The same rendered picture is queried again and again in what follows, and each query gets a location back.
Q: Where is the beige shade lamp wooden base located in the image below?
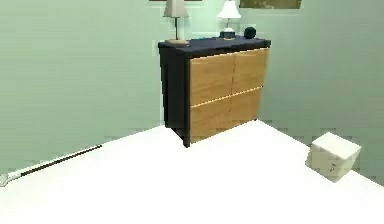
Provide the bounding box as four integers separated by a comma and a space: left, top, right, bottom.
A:
162, 0, 191, 46

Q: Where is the white shade lamp dark base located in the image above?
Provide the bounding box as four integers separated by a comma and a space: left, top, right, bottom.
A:
216, 0, 242, 41

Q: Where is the black cupboard with wooden doors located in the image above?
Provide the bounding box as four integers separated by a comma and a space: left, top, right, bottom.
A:
157, 35, 272, 148

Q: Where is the black ball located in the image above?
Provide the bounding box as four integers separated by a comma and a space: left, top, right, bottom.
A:
243, 26, 258, 40

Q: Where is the black stick with white end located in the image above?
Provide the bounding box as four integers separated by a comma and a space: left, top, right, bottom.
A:
0, 144, 103, 187

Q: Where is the white cube box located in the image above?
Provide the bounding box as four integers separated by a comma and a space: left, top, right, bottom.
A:
305, 131, 363, 183

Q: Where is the olive framed wall picture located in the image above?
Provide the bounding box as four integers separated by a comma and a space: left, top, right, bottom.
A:
238, 0, 303, 10

